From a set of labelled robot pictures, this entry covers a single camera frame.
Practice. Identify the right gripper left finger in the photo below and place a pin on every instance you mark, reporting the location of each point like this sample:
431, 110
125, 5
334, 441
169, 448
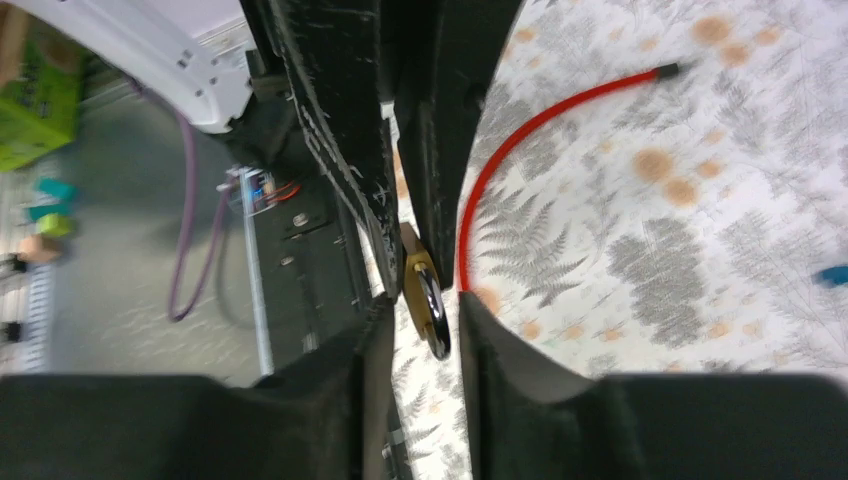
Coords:
324, 416

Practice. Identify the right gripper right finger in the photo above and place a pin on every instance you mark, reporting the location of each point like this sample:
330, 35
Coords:
529, 417

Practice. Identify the small brass padlock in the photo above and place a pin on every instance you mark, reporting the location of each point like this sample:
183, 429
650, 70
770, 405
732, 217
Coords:
423, 294

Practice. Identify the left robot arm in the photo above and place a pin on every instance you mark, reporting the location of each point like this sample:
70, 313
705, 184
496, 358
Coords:
148, 46

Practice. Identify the blue toy brick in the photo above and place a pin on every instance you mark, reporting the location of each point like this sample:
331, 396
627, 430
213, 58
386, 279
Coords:
833, 276

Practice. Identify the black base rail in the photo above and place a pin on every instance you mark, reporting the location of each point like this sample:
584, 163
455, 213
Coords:
308, 276

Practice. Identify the floral table mat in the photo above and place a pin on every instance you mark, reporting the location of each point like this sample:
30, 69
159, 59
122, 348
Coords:
673, 227

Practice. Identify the green cardboard box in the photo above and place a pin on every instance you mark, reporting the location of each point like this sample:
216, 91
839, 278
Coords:
41, 87

